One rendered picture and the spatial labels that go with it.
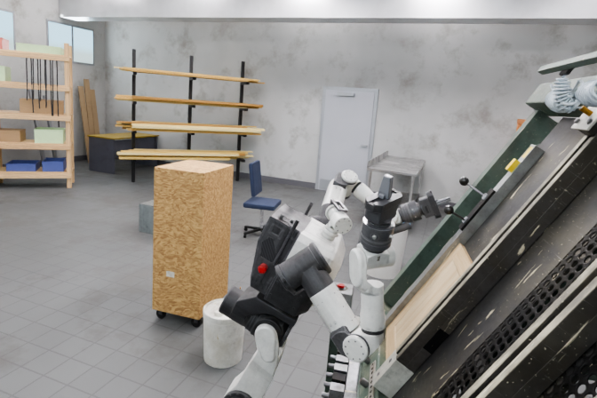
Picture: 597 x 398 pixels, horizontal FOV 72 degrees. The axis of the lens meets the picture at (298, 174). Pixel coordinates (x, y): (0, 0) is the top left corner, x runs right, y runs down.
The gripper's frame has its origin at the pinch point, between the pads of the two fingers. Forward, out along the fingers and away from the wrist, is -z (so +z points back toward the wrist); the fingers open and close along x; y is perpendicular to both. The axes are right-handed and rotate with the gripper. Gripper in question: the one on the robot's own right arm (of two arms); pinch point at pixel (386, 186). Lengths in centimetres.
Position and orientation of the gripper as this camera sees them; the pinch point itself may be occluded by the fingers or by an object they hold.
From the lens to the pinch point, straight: 110.5
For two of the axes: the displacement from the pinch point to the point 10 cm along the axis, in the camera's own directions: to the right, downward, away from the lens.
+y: 6.9, 3.8, -6.2
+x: 7.2, -2.4, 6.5
